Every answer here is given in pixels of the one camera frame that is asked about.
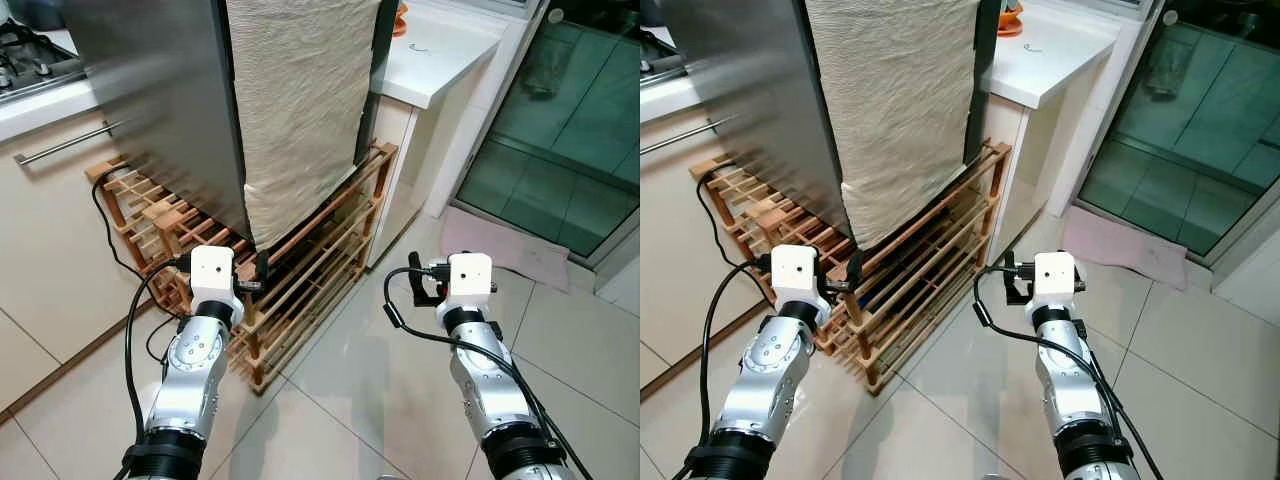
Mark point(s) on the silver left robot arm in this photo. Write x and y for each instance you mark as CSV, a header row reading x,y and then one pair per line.
x,y
765,375
190,370

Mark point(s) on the pink floor mat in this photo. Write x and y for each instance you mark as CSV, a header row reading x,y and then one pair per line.
x,y
500,248
1125,248

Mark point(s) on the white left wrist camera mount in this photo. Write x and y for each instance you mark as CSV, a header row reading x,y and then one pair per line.
x,y
212,270
795,270

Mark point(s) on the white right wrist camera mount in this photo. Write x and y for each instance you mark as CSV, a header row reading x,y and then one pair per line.
x,y
1057,275
470,275

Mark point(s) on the glass sliding door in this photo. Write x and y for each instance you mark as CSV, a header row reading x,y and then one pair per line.
x,y
560,130
1190,130

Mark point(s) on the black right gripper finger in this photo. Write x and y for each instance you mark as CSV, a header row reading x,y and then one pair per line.
x,y
417,290
1010,290
1009,261
415,262

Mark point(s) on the white side counter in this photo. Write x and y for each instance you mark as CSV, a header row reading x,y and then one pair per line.
x,y
1050,55
440,55

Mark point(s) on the black gas stove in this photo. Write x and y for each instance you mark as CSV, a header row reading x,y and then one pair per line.
x,y
25,60
660,65

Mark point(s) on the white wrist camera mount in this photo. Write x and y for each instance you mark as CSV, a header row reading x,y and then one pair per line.
x,y
795,270
1057,275
470,275
212,270

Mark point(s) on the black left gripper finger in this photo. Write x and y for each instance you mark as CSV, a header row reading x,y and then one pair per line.
x,y
855,268
263,266

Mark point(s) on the orange plastic object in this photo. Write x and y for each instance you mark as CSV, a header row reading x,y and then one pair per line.
x,y
400,18
1010,20

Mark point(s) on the silver mini fridge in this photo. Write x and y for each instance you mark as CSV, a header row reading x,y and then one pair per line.
x,y
760,100
160,90

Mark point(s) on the beige crinkled cloth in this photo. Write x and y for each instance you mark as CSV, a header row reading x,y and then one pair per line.
x,y
890,110
300,110

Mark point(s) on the cream kitchen cabinet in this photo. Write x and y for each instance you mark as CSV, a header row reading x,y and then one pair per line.
x,y
670,250
50,250

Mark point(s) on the wooden slatted rack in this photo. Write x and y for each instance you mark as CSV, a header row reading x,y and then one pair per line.
x,y
930,270
320,270

